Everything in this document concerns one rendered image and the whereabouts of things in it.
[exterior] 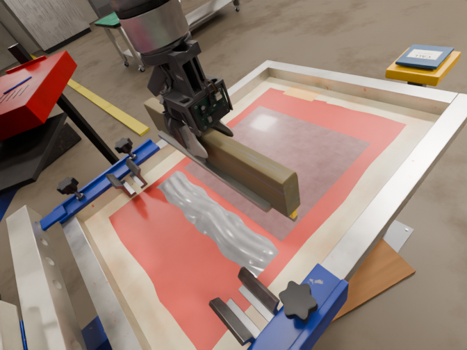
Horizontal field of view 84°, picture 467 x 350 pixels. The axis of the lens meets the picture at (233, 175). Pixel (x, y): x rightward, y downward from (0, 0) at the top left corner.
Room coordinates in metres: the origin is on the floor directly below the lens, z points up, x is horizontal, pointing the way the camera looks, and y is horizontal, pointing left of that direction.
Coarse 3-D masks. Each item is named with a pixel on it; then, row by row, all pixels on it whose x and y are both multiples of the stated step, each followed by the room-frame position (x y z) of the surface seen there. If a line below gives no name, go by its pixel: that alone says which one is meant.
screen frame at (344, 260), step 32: (288, 64) 0.77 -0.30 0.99; (384, 96) 0.46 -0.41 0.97; (416, 96) 0.40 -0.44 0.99; (448, 96) 0.37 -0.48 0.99; (448, 128) 0.29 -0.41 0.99; (160, 160) 0.60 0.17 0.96; (416, 160) 0.25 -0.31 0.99; (384, 192) 0.22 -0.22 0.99; (64, 224) 0.48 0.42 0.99; (352, 224) 0.19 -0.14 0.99; (384, 224) 0.17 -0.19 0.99; (96, 256) 0.35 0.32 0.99; (352, 256) 0.15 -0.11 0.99; (96, 288) 0.27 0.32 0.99; (128, 320) 0.19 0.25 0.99
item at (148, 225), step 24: (264, 96) 0.71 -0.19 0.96; (288, 96) 0.65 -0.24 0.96; (240, 120) 0.64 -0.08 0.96; (264, 120) 0.59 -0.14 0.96; (288, 120) 0.55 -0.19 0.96; (264, 144) 0.50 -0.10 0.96; (192, 168) 0.52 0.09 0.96; (144, 192) 0.51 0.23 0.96; (216, 192) 0.41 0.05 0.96; (120, 216) 0.46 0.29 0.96; (144, 216) 0.43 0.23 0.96; (168, 216) 0.40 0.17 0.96; (120, 240) 0.39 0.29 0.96; (144, 240) 0.36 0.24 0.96; (168, 240) 0.34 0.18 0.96; (144, 264) 0.31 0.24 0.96
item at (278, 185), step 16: (160, 112) 0.50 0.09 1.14; (160, 128) 0.55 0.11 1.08; (208, 128) 0.38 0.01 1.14; (208, 144) 0.35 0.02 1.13; (224, 144) 0.32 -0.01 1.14; (240, 144) 0.31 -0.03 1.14; (208, 160) 0.37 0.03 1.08; (224, 160) 0.32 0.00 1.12; (240, 160) 0.28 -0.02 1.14; (256, 160) 0.26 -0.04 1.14; (272, 160) 0.25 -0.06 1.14; (240, 176) 0.29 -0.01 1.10; (256, 176) 0.25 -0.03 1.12; (272, 176) 0.22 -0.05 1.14; (288, 176) 0.21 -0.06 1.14; (256, 192) 0.26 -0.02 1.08; (272, 192) 0.22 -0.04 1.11; (288, 192) 0.21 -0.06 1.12; (288, 208) 0.21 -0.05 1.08
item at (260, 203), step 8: (160, 136) 0.53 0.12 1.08; (168, 136) 0.51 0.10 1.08; (176, 144) 0.47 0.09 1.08; (184, 152) 0.43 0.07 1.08; (192, 160) 0.41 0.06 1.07; (208, 168) 0.36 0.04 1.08; (216, 168) 0.35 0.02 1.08; (216, 176) 0.33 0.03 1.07; (224, 176) 0.32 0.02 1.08; (232, 184) 0.30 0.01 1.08; (240, 184) 0.29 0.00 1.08; (240, 192) 0.27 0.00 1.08; (248, 192) 0.27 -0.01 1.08; (248, 200) 0.26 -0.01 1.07; (256, 200) 0.25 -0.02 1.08; (264, 200) 0.24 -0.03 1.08; (264, 208) 0.23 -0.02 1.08
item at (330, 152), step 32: (320, 128) 0.47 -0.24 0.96; (352, 128) 0.42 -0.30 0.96; (384, 128) 0.38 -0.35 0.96; (288, 160) 0.41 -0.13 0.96; (320, 160) 0.37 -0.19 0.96; (352, 160) 0.34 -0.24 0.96; (320, 192) 0.30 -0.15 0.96; (256, 224) 0.29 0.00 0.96; (288, 224) 0.26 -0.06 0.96; (320, 224) 0.23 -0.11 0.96; (192, 256) 0.28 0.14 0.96; (288, 256) 0.20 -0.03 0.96; (160, 288) 0.24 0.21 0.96; (192, 288) 0.22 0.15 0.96; (224, 288) 0.19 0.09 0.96; (192, 320) 0.17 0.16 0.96
